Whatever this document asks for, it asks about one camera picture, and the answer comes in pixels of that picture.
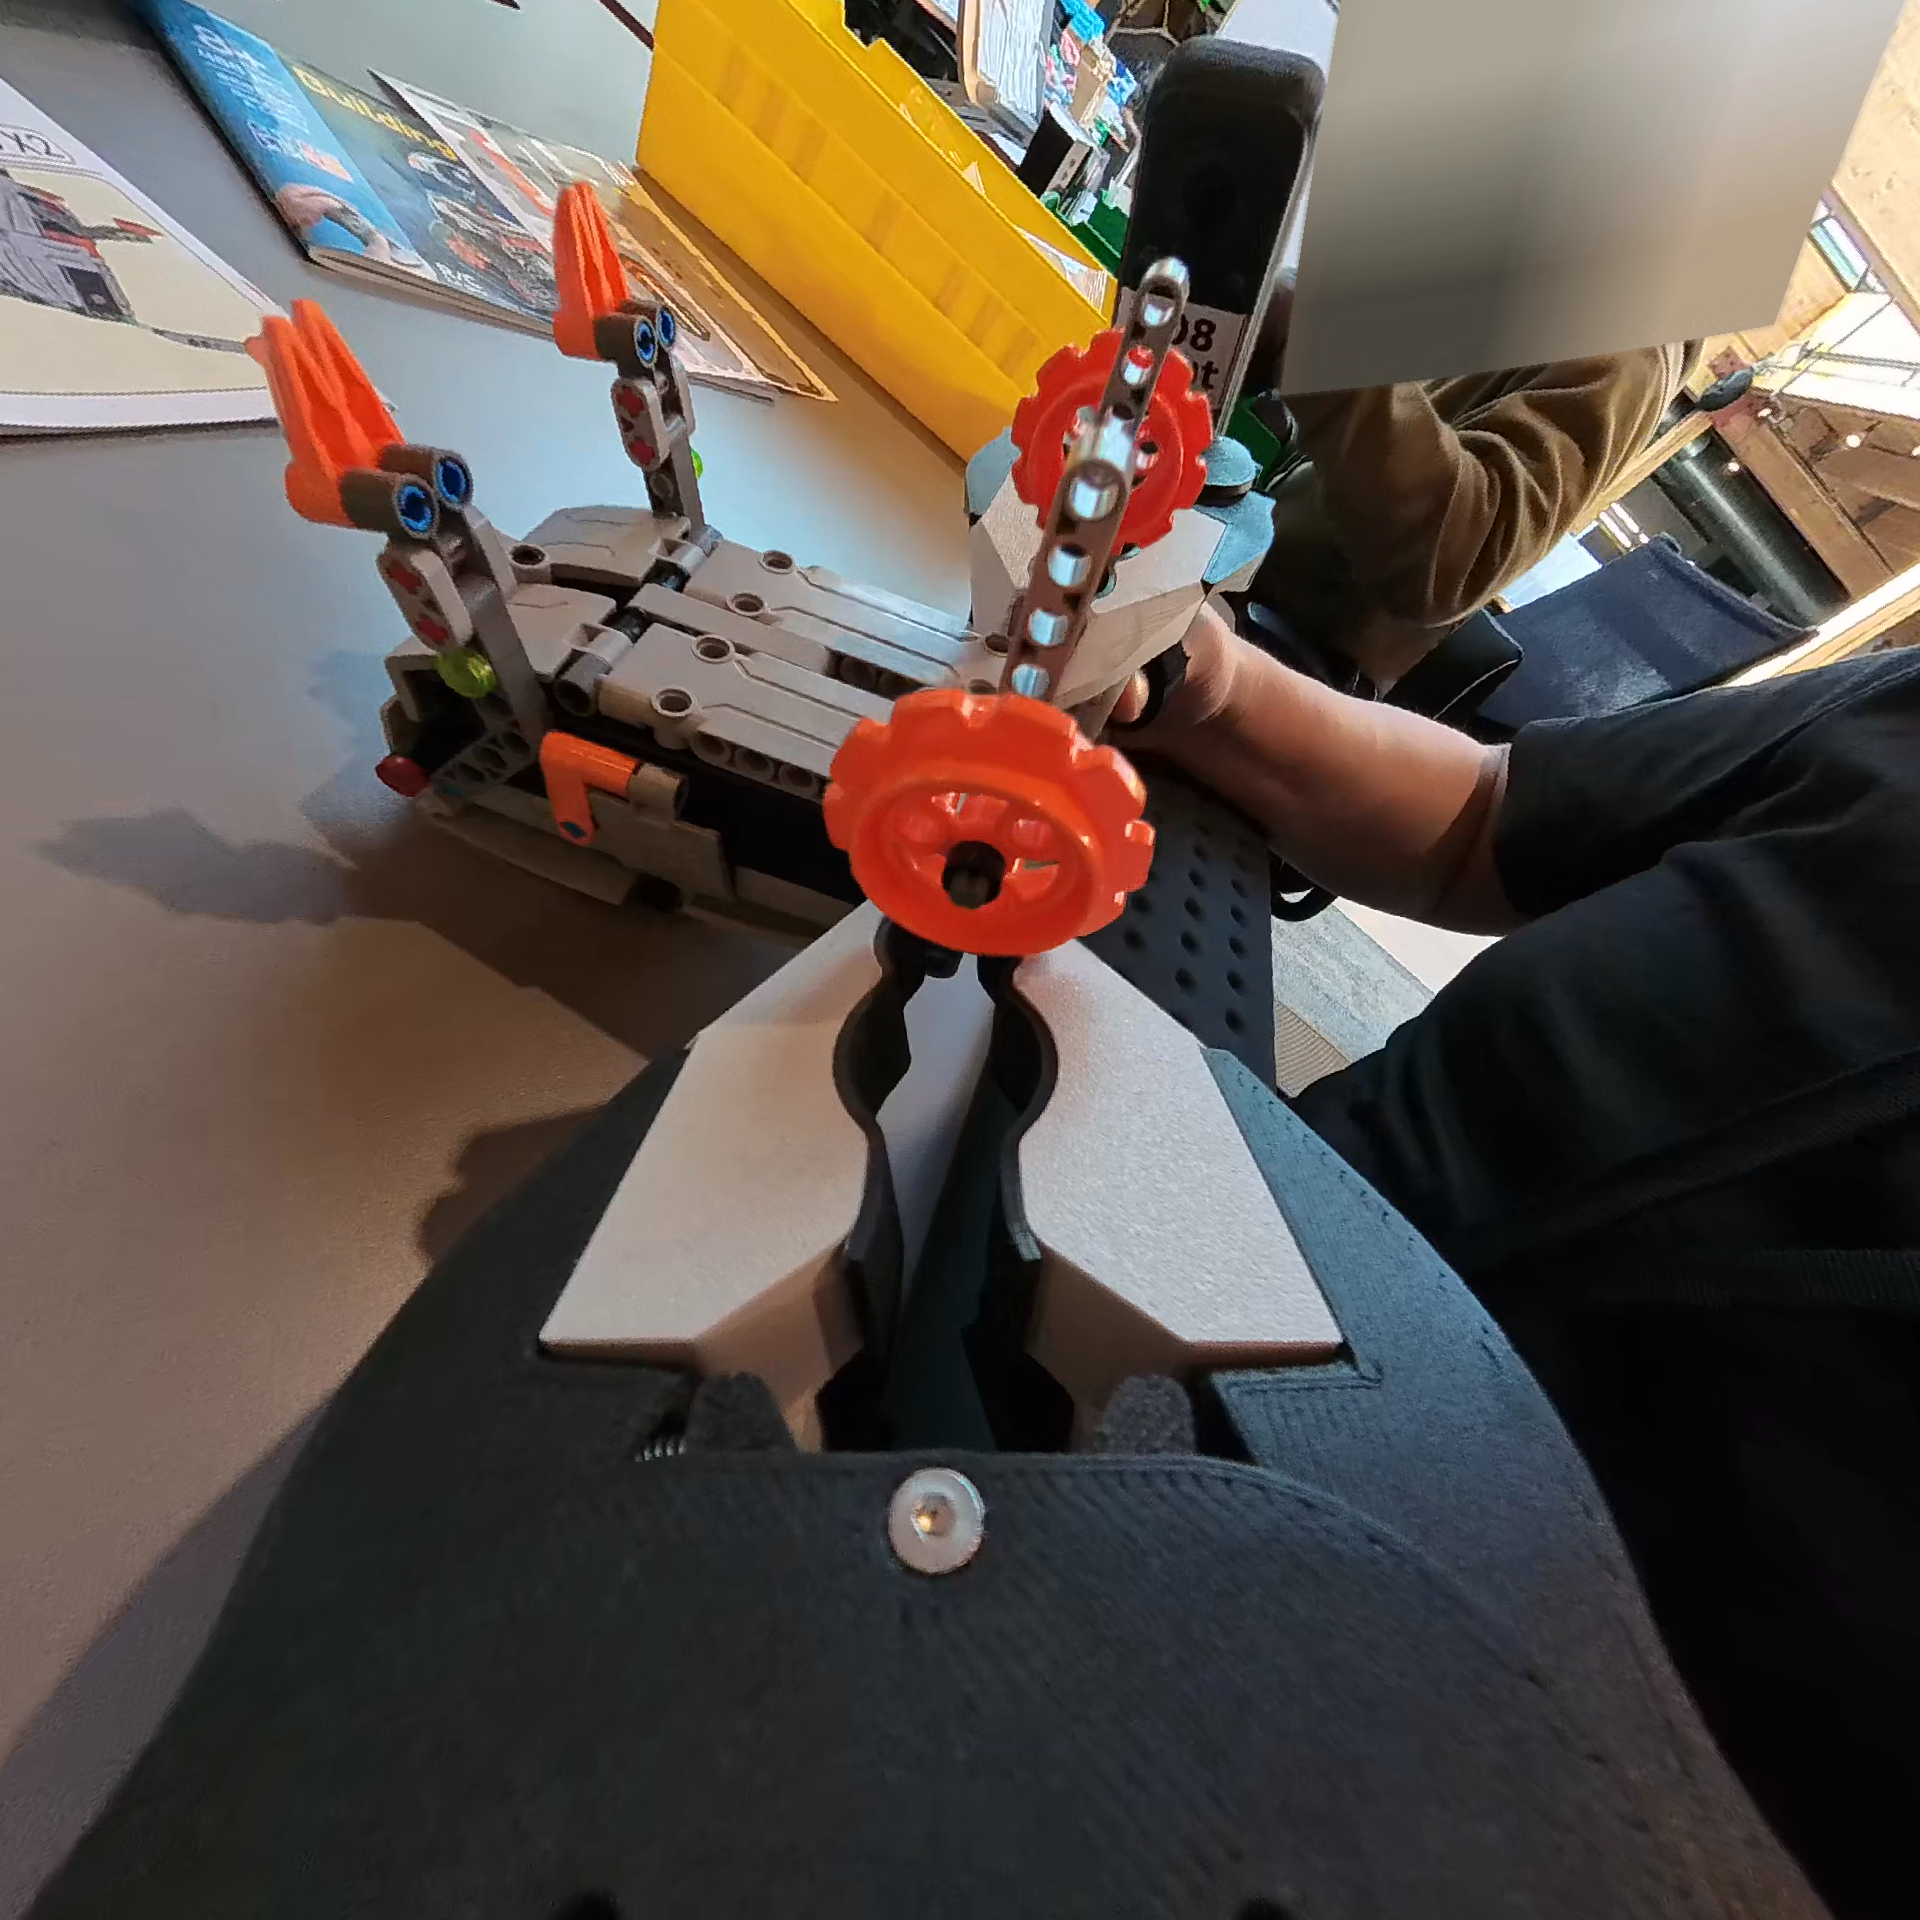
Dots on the tan printed sheet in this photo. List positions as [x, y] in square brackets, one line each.
[720, 331]

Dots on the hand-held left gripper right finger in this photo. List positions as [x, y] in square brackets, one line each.
[1186, 1201]

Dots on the person's right hand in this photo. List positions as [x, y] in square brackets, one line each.
[1228, 721]

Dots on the grey orange building-block robot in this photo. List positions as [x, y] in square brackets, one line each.
[720, 660]

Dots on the white instruction booklet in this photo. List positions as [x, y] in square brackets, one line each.
[105, 300]

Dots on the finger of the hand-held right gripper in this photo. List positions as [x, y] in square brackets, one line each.
[1006, 577]
[1169, 600]

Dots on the black perforated chair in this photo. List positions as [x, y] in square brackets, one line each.
[1200, 932]

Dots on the yellow plastic bin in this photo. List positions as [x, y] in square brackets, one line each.
[839, 197]

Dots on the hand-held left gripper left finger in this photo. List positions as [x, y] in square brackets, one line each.
[720, 1201]

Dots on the person's right forearm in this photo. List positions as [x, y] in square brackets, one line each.
[1393, 810]

